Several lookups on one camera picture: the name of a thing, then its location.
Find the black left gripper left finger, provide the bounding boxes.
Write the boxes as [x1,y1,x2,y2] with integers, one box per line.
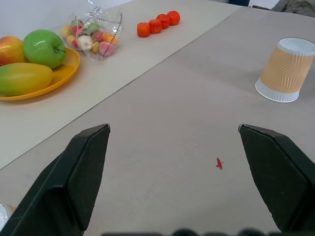
[0,123,111,236]

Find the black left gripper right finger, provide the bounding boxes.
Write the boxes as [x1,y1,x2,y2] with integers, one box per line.
[238,123,315,233]

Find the yellow plastic plate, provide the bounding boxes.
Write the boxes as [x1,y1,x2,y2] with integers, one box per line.
[0,47,81,101]

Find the yellow green mango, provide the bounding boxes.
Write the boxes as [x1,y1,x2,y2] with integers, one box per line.
[0,62,54,96]

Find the green apple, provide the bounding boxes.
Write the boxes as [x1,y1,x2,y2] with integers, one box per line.
[23,29,67,69]

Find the red yellow apple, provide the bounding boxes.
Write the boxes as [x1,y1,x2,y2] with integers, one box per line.
[0,35,28,66]

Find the clear bag of small fruits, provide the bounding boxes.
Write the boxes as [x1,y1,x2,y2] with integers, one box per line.
[61,0,124,62]

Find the small orange persimmon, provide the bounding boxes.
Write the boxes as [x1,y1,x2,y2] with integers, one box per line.
[156,14,171,30]
[137,22,151,38]
[148,19,162,34]
[167,10,181,26]

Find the grey cloth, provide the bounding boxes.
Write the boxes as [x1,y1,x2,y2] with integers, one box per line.
[270,0,315,17]

